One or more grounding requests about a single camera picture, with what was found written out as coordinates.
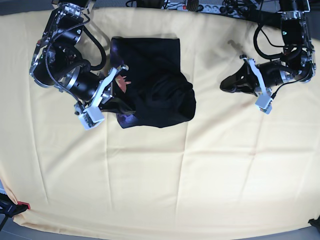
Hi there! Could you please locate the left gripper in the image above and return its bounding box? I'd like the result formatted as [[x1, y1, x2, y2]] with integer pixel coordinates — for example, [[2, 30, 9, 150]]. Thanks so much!
[[219, 61, 294, 97]]

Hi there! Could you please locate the white power strip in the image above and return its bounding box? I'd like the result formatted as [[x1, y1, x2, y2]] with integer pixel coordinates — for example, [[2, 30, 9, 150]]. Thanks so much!
[[161, 0, 244, 18]]

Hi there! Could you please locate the yellow tablecloth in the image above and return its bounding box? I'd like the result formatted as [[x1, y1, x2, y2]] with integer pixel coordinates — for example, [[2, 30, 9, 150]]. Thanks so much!
[[0, 7, 320, 240]]

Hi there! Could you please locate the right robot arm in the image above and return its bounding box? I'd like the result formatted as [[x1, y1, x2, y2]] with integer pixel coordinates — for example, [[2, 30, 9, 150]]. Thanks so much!
[[29, 0, 135, 116]]

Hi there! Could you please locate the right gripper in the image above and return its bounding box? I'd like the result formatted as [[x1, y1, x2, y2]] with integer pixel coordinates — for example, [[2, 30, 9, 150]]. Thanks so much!
[[59, 64, 136, 115]]

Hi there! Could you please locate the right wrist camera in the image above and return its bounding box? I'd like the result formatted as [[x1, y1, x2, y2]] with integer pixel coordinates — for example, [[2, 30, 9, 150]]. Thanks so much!
[[74, 103, 105, 130]]

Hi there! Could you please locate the black box on floor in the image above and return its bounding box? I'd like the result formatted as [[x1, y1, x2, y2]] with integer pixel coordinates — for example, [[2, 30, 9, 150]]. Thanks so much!
[[245, 9, 281, 29]]

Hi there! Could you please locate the black clamp at right corner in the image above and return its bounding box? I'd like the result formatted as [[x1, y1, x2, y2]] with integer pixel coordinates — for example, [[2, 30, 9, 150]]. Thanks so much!
[[308, 217, 320, 229]]

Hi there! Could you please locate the black T-shirt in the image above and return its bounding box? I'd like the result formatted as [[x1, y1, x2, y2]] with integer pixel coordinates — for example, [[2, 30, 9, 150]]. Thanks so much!
[[110, 37, 196, 129]]

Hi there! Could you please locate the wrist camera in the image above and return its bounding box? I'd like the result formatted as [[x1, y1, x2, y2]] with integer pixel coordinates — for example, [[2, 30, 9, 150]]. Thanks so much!
[[74, 103, 105, 130], [255, 94, 273, 115]]

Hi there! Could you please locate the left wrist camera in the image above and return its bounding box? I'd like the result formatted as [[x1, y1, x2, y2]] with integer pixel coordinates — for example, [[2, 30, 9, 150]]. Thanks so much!
[[255, 94, 273, 115]]

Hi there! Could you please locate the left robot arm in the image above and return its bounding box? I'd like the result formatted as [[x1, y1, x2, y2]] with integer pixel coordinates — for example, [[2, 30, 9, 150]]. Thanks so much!
[[220, 0, 316, 96]]

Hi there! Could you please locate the red and black table clamp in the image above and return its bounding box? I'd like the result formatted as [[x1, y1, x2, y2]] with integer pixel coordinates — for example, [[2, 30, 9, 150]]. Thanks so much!
[[0, 193, 31, 218]]

